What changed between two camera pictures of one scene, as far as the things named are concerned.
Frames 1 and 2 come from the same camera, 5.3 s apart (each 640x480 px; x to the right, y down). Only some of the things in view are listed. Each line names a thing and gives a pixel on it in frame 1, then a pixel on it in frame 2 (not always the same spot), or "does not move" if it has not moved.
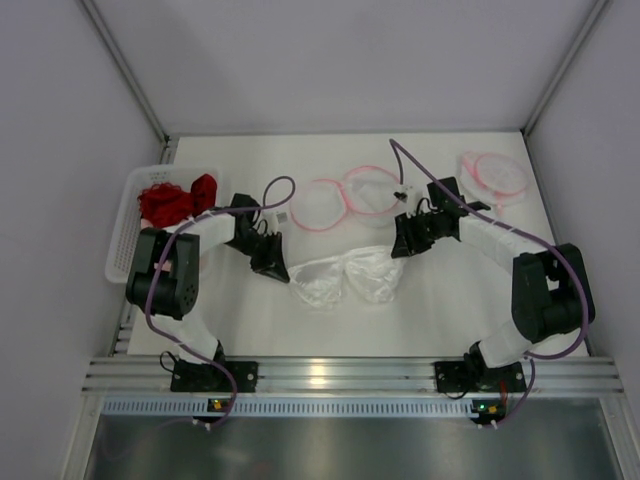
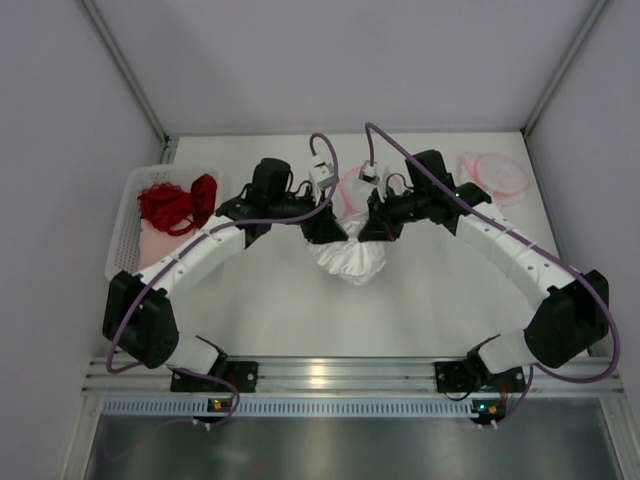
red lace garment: x=165 y=204 does not move
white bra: x=375 y=273 → x=351 y=259
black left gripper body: x=263 y=250 → x=314 y=220
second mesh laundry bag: x=491 y=178 does not move
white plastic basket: x=128 y=223 does not move
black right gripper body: x=413 y=232 → x=376 y=218
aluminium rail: x=123 y=375 does not move
